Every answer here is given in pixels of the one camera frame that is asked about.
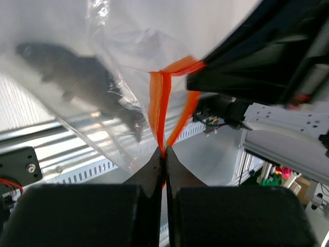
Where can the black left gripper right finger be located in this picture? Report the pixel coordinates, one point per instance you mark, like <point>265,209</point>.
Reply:
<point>202,215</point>

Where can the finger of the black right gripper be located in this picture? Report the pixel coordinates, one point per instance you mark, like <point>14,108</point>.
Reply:
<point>270,19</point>
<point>267,73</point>

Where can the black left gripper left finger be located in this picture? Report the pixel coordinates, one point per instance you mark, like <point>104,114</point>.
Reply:
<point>126,214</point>

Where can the grey toy fish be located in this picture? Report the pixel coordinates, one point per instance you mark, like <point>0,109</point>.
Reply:
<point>84,77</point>

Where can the clear orange-zipper zip bag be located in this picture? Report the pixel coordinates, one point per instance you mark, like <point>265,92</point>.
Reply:
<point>133,39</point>

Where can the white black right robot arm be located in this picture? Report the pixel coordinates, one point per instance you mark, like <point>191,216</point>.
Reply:
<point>285,118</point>

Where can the white slotted cable duct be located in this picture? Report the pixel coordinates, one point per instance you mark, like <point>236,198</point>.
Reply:
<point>94,169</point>

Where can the aluminium front rail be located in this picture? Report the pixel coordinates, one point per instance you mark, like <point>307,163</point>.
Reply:
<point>59,150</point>

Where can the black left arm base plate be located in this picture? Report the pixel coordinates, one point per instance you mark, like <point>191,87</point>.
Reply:
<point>20,166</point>

